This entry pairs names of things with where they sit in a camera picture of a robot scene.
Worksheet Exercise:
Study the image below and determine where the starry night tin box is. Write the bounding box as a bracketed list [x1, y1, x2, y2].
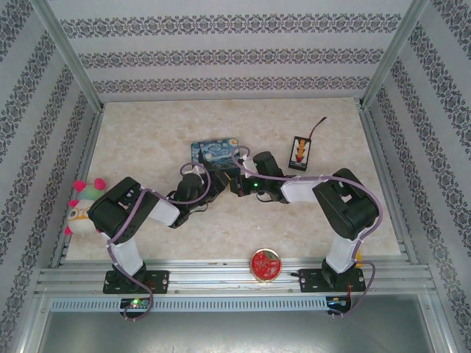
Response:
[190, 136, 241, 177]

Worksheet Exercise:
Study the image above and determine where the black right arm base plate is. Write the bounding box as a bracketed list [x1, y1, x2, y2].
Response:
[300, 268, 367, 293]

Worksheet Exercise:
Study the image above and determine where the round red tin lid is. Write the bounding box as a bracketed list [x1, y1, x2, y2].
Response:
[249, 248, 283, 283]

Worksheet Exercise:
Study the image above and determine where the aluminium frame post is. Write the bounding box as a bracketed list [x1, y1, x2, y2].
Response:
[29, 0, 106, 111]
[360, 0, 432, 110]

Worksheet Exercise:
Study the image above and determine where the controller board with red wires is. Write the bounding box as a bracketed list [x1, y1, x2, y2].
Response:
[326, 296, 353, 310]

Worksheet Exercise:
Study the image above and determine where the grey metal tray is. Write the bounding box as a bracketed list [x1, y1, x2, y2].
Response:
[21, 293, 453, 353]

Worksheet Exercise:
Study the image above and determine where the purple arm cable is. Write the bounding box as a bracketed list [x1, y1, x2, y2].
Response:
[233, 146, 383, 319]
[107, 163, 213, 321]

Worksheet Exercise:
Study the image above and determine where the aluminium mounting rail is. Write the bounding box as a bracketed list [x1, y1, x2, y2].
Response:
[35, 257, 437, 296]

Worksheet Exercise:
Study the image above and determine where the black board with orange connectors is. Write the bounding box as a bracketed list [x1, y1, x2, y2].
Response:
[287, 135, 314, 173]

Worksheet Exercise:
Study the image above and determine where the plush toy with pink spikes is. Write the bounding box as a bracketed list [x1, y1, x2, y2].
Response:
[65, 178, 107, 238]

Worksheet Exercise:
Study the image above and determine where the controller board with green light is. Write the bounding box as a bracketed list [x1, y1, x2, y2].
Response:
[120, 297, 152, 310]

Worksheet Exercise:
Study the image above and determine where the aluminium side rail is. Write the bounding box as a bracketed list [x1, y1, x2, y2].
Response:
[50, 106, 107, 269]
[357, 102, 420, 265]

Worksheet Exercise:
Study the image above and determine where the slotted grey cable duct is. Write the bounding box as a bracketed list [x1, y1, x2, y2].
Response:
[49, 296, 328, 313]

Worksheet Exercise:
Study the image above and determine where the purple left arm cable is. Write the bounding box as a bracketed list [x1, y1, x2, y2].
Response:
[107, 163, 213, 321]

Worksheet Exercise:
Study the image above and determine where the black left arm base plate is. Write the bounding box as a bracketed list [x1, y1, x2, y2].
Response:
[102, 270, 170, 295]

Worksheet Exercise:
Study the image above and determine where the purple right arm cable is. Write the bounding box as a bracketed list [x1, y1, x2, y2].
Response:
[233, 146, 383, 319]

